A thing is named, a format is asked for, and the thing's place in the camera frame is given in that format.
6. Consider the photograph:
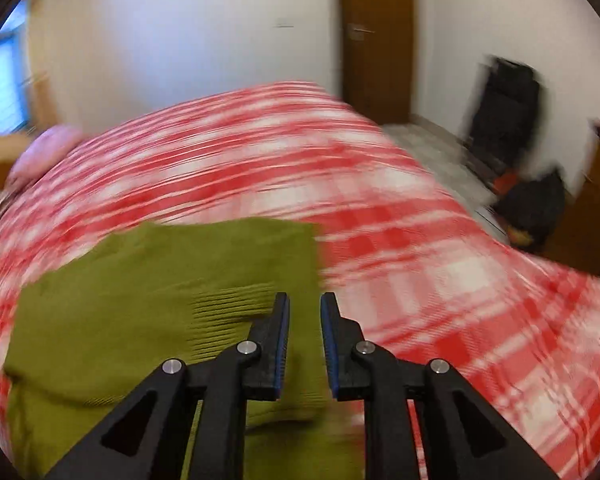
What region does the pink pillow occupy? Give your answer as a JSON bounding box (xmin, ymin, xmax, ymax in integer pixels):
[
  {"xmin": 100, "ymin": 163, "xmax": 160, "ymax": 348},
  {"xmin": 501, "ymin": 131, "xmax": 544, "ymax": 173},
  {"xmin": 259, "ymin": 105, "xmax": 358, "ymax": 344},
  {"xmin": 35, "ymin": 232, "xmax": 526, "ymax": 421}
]
[{"xmin": 7, "ymin": 125, "xmax": 83, "ymax": 187}]

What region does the black suitcase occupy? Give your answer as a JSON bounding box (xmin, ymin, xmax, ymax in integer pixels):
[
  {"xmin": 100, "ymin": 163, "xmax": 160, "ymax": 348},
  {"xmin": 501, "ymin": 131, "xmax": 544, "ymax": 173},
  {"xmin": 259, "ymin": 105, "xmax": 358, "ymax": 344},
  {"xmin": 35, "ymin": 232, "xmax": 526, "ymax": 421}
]
[{"xmin": 459, "ymin": 55, "xmax": 544, "ymax": 172}]

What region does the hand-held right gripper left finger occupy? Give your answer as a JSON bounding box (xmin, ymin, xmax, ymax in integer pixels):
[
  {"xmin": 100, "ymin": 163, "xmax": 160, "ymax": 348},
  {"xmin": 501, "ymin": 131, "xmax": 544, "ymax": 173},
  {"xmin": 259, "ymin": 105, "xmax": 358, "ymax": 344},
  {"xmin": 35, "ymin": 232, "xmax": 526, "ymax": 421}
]
[{"xmin": 45, "ymin": 292, "xmax": 291, "ymax": 480}]

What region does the green striped knit sweater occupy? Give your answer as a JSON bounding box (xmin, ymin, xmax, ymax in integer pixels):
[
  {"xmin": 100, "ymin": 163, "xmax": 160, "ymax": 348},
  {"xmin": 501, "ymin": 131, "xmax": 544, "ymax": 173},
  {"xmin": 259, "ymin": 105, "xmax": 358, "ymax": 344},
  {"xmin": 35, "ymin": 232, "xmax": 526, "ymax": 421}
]
[{"xmin": 2, "ymin": 217, "xmax": 366, "ymax": 480}]

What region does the window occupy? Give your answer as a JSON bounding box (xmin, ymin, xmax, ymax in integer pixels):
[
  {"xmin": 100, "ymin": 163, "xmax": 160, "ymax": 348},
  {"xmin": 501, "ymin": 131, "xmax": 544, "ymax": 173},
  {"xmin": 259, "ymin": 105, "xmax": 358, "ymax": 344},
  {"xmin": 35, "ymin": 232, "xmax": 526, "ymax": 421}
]
[{"xmin": 0, "ymin": 0, "xmax": 34, "ymax": 138}]

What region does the black bag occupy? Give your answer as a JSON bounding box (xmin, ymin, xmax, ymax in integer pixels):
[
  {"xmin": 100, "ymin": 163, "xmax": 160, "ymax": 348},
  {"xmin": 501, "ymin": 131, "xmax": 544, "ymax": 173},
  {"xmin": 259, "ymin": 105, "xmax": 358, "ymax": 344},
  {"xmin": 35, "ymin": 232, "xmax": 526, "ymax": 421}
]
[{"xmin": 495, "ymin": 167, "xmax": 567, "ymax": 250}]

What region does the brown wooden door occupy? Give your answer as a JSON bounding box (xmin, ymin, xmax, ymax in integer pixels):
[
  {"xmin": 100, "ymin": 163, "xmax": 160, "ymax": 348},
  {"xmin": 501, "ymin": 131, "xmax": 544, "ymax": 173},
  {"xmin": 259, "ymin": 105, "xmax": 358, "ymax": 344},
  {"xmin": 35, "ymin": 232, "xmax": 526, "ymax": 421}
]
[{"xmin": 339, "ymin": 0, "xmax": 414, "ymax": 125}]

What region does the wooden chair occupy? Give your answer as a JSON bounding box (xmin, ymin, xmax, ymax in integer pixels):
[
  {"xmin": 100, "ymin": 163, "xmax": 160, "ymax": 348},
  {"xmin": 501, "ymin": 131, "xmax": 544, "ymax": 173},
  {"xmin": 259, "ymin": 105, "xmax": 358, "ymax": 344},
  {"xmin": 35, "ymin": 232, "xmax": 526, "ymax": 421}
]
[{"xmin": 542, "ymin": 120, "xmax": 600, "ymax": 279}]

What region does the red plaid blanket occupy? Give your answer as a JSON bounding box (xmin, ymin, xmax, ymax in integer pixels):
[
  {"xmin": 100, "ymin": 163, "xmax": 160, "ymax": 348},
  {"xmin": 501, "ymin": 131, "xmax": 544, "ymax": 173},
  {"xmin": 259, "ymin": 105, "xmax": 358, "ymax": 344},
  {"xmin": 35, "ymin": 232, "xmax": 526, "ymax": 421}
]
[{"xmin": 0, "ymin": 80, "xmax": 600, "ymax": 480}]

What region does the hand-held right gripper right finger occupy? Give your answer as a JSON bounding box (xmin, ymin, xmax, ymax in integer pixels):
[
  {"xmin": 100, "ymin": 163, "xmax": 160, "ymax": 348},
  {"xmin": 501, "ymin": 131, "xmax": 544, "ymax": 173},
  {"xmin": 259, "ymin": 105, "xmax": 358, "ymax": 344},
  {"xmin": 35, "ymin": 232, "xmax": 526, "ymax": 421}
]
[{"xmin": 320, "ymin": 292, "xmax": 566, "ymax": 480}]

